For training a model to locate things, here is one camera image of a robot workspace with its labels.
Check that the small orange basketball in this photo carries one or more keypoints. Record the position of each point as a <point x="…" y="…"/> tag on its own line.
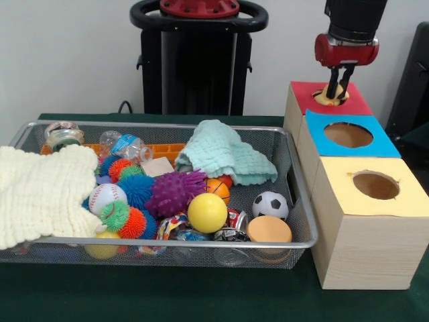
<point x="218" y="190"/>

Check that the blue spiky ball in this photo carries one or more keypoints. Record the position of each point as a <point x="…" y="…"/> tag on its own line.
<point x="135" y="189"/>

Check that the yellow plush duck toy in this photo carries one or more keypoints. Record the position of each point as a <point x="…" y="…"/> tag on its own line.
<point x="321" y="96"/>

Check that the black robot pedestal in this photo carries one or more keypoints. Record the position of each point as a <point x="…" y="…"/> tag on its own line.
<point x="201" y="67"/>

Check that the mint green knitted cloth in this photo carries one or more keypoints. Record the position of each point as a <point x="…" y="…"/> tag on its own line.
<point x="228" y="151"/>

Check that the crumpled clear plastic bottle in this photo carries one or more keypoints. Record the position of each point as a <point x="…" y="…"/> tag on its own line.
<point x="129" y="146"/>

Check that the purple spiky ball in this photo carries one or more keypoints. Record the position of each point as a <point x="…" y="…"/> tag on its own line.
<point x="171" y="194"/>

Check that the small soccer ball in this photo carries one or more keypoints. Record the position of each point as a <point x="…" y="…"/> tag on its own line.
<point x="269" y="205"/>

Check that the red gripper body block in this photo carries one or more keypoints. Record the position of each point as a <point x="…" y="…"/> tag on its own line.
<point x="345" y="55"/>

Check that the dark green table cloth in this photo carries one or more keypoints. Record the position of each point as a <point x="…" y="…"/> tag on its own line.
<point x="417" y="141"/>
<point x="167" y="295"/>

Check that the small baseball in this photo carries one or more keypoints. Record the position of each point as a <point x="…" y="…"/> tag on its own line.
<point x="107" y="198"/>

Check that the shallow metal mesh bin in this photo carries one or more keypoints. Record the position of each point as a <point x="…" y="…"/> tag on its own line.
<point x="248" y="194"/>

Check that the smooth yellow ball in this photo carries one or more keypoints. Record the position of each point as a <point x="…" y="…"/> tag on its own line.
<point x="207" y="213"/>

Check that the cream knitted cloth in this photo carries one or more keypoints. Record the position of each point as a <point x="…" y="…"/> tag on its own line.
<point x="40" y="194"/>

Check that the red robot base flange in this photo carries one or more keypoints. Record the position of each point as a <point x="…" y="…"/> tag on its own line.
<point x="199" y="8"/>

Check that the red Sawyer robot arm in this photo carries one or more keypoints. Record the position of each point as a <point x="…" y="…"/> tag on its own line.
<point x="355" y="16"/>

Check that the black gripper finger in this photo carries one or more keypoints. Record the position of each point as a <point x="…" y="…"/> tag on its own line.
<point x="347" y="80"/>
<point x="333" y="82"/>

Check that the wooden box with three holes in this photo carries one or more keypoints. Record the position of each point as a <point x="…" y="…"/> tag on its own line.
<point x="368" y="255"/>

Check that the round container with orange lid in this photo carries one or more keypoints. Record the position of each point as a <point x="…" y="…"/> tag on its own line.
<point x="269" y="229"/>

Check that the black panel stand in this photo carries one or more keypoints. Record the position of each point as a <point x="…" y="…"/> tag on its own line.
<point x="412" y="84"/>

